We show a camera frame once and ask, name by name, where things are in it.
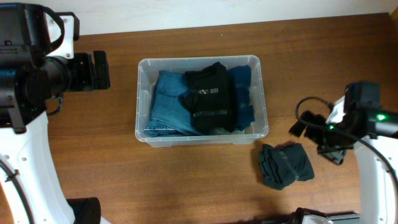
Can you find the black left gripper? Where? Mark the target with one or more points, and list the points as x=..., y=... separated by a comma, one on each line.
x=83, y=71

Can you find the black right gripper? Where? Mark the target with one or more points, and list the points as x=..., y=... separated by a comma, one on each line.
x=313, y=134

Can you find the dark green-black garment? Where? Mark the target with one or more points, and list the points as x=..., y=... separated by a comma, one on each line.
x=283, y=166

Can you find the teal blue shirt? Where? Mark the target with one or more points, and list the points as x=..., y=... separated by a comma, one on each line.
x=241, y=76

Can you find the black garment with tape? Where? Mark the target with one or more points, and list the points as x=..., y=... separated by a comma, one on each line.
x=210, y=100

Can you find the dark blue jeans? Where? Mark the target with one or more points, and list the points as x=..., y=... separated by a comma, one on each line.
x=167, y=116

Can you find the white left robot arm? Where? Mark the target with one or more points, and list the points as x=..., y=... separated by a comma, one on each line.
x=30, y=182

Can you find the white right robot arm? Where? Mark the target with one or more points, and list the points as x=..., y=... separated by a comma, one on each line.
x=357, y=122

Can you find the light blue folded jeans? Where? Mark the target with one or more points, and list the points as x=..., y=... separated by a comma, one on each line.
x=222, y=131

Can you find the clear plastic storage bin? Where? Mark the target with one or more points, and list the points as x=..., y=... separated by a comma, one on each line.
x=148, y=72

